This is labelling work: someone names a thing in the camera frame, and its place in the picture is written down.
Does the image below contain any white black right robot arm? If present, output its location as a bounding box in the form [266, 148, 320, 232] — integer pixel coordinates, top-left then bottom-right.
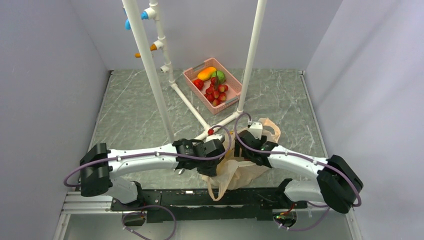
[235, 130, 364, 214]

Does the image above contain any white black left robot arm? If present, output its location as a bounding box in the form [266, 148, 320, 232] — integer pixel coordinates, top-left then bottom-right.
[79, 138, 227, 210]

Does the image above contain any green fake custard apple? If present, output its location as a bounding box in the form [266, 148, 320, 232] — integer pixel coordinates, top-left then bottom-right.
[211, 70, 226, 84]

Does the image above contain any translucent orange plastic bag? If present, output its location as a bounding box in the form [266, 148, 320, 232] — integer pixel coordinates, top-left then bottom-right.
[201, 130, 269, 202]

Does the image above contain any blue plastic faucet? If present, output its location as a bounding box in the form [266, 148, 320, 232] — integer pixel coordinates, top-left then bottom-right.
[122, 6, 149, 30]

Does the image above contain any red fake strawberry bunch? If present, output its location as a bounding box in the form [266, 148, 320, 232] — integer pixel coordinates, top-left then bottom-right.
[204, 77, 229, 107]

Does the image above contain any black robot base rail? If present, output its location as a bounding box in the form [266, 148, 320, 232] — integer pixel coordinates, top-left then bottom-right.
[110, 187, 291, 223]

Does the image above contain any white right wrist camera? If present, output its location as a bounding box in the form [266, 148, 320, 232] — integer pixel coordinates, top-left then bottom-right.
[247, 121, 263, 140]

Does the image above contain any orange brass faucet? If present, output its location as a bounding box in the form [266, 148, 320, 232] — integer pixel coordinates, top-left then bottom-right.
[134, 43, 158, 59]

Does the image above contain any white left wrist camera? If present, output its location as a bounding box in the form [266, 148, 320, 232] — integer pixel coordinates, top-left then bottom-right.
[203, 128, 225, 143]

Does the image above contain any pink perforated plastic basket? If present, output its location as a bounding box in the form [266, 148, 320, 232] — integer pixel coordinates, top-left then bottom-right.
[183, 57, 242, 115]

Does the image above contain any yellow orange fake mango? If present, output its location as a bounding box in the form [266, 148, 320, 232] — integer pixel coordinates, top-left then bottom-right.
[197, 66, 217, 81]

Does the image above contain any red fake fruit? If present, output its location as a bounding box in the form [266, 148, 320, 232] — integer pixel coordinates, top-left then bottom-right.
[192, 78, 204, 91]

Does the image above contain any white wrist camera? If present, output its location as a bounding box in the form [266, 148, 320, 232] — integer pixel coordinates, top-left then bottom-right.
[203, 128, 225, 143]
[247, 121, 263, 140]

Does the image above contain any white PVC pipe frame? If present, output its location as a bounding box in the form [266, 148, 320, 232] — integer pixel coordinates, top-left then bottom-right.
[122, 0, 267, 142]

